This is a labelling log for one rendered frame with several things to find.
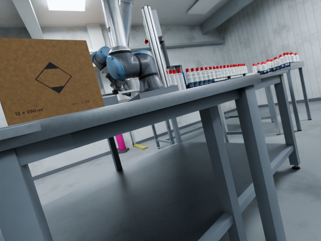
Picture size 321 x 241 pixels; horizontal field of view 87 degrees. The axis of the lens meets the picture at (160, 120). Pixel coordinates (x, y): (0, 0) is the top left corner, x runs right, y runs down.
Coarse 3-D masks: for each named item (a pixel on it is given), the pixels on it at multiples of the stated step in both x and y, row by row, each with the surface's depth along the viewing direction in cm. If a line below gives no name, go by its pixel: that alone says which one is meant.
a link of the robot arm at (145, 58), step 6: (132, 54) 92; (138, 54) 90; (144, 54) 90; (150, 54) 92; (138, 60) 86; (144, 60) 89; (150, 60) 91; (144, 66) 89; (150, 66) 90; (144, 72) 90; (150, 72) 90; (156, 72) 93
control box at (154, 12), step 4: (152, 12) 119; (156, 12) 119; (152, 16) 119; (156, 16) 119; (156, 20) 120; (156, 24) 120; (156, 28) 120; (156, 32) 120; (160, 32) 120; (148, 36) 121; (160, 36) 121; (148, 40) 129; (160, 40) 128; (160, 44) 137
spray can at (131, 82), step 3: (129, 78) 120; (132, 78) 120; (129, 81) 120; (132, 81) 120; (129, 84) 120; (132, 84) 120; (135, 84) 122; (129, 87) 121; (132, 87) 120; (135, 87) 121; (132, 93) 120; (135, 93) 120; (132, 96) 121
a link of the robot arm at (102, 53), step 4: (100, 48) 98; (104, 48) 98; (108, 48) 100; (100, 52) 98; (104, 52) 98; (108, 52) 100; (96, 56) 103; (100, 56) 100; (104, 56) 98; (96, 60) 105; (100, 60) 103; (104, 60) 102
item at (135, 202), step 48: (48, 144) 39; (192, 144) 218; (240, 144) 172; (288, 144) 141; (96, 192) 145; (144, 192) 123; (192, 192) 107; (240, 192) 94; (0, 240) 109; (96, 240) 86; (144, 240) 77; (192, 240) 71; (240, 240) 80
